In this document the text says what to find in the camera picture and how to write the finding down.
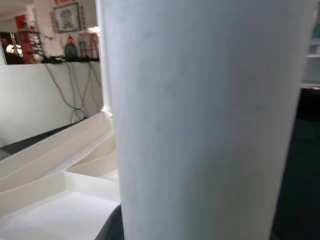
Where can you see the black wok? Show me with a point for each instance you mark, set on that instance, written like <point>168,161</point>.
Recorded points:
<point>310,102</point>

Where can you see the framed grey picture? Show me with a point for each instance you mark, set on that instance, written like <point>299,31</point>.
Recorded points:
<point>67,17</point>

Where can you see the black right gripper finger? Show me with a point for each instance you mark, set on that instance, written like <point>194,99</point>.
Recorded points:
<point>113,225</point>

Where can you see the black shelf ledge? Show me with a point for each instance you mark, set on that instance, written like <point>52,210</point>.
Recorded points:
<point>70,59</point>

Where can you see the dark round ornament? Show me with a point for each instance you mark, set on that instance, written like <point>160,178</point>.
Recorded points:
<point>70,50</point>

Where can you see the red wall decoration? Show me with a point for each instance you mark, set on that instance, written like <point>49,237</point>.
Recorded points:
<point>65,1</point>

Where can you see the white plastic table leg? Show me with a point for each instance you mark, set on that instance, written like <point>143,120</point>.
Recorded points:
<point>106,100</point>
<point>200,125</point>

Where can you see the white plastic table top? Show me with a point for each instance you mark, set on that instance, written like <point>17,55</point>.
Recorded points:
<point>50,200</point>

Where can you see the clear plastic storage box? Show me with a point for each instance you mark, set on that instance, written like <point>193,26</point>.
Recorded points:
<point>312,50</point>

